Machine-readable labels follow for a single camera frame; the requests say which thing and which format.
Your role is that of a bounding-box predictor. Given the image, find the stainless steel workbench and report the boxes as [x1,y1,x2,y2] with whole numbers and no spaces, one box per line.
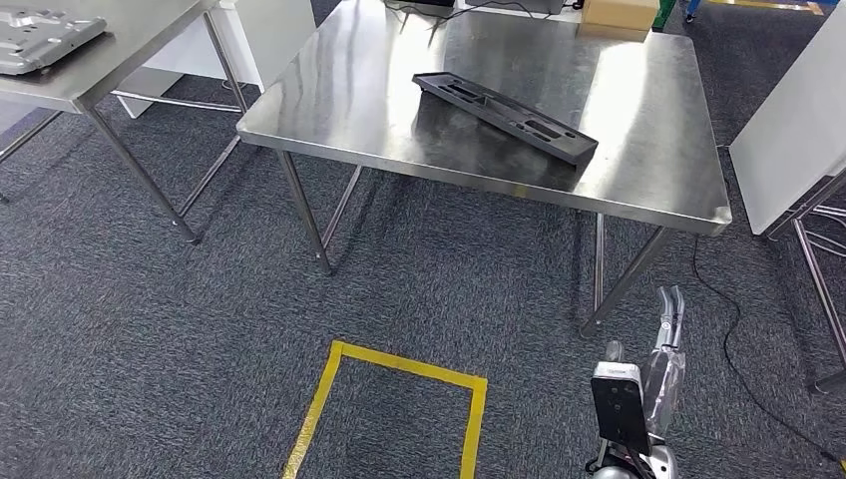
[235,0,733,339]

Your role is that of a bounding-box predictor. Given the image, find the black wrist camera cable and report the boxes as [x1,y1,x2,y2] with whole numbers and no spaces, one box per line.
[628,448,656,479]

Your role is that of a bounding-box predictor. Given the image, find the yellow floor tape strip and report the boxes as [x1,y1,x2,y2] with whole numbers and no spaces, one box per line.
[706,0,826,16]

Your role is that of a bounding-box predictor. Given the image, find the black power cable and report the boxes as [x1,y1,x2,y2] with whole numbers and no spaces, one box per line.
[383,0,583,21]

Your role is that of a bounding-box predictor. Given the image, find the grey metal plate part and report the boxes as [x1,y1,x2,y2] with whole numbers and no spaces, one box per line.
[0,7,109,76]

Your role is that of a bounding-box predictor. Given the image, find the long black plastic part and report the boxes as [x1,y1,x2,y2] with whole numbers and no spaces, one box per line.
[411,71,601,167]

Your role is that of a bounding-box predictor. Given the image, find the large cardboard box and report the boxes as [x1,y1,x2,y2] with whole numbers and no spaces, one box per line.
[580,0,660,32]

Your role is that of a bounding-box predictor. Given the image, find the stainless steel table frame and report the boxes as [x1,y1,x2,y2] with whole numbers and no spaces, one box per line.
[759,168,846,396]

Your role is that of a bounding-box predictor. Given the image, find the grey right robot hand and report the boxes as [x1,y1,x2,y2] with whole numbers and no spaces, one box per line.
[603,285,687,439]

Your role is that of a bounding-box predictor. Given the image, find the black floor cable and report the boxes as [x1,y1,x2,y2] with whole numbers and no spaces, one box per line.
[690,235,846,464]

